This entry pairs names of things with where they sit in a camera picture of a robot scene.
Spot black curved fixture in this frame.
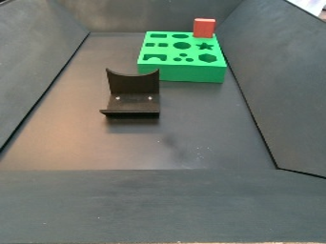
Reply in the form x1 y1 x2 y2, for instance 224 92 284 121
100 69 160 116

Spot green shape sorter block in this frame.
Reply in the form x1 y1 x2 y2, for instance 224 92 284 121
137 31 227 83

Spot red oblong peg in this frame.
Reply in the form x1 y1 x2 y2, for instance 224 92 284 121
193 18 216 38

